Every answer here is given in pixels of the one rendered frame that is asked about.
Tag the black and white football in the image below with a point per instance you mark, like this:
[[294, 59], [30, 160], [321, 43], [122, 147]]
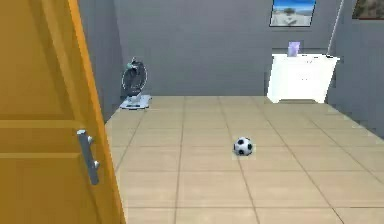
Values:
[[243, 146]]

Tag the white chest of drawers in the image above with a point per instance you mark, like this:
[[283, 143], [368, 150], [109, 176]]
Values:
[[300, 78]]

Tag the small purple box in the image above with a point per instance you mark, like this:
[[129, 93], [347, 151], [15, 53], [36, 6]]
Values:
[[293, 49]]

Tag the blue sky framed picture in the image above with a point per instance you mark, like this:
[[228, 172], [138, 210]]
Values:
[[292, 12]]

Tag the orange wooden room door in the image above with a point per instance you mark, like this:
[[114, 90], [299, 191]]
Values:
[[43, 110]]

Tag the dark framed picture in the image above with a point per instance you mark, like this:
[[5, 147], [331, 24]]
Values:
[[368, 8]]

